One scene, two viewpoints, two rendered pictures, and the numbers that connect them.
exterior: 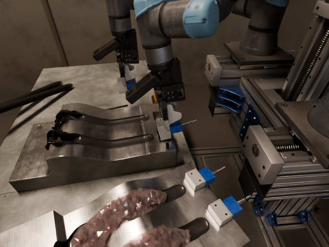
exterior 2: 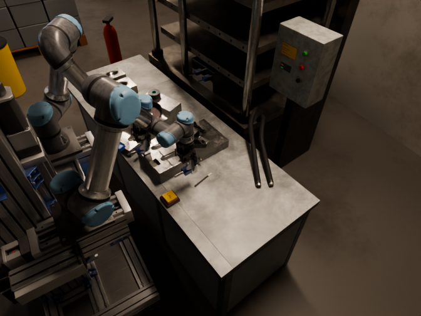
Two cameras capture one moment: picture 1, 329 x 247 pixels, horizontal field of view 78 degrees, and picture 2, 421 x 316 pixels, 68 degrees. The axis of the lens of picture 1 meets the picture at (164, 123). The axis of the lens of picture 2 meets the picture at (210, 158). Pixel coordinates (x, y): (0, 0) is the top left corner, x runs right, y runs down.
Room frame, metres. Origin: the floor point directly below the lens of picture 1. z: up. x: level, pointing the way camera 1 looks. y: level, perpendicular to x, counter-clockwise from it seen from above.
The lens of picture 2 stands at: (1.79, -0.25, 2.19)
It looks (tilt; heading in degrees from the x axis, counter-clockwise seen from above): 46 degrees down; 152
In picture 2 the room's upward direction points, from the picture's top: 1 degrees clockwise
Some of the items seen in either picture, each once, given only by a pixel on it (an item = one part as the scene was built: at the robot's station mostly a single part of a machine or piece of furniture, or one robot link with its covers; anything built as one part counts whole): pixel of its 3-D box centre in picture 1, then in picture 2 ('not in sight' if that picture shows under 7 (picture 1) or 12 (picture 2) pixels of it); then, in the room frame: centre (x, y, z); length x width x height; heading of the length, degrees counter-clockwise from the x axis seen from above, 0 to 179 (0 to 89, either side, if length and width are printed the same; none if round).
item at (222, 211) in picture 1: (232, 206); not in sight; (0.26, -0.18, 0.85); 0.13 x 0.05 x 0.05; 118
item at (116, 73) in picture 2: not in sight; (113, 76); (-0.48, 0.05, 0.83); 0.17 x 0.13 x 0.06; 101
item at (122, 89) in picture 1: (133, 84); (184, 171); (0.76, 0.13, 0.93); 0.13 x 0.05 x 0.05; 101
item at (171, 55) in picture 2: not in sight; (229, 72); (-0.25, 0.98, 0.75); 1.30 x 0.84 x 0.06; 11
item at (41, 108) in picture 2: not in sight; (43, 118); (0.37, -0.43, 1.20); 0.13 x 0.12 x 0.14; 146
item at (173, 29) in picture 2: not in sight; (236, 41); (-0.26, 1.03, 1.01); 1.10 x 0.74 x 0.05; 11
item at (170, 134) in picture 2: not in sight; (167, 133); (0.79, 0.05, 1.25); 0.11 x 0.11 x 0.08; 25
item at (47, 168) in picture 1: (98, 136); (183, 144); (0.51, 0.23, 0.87); 0.50 x 0.26 x 0.14; 101
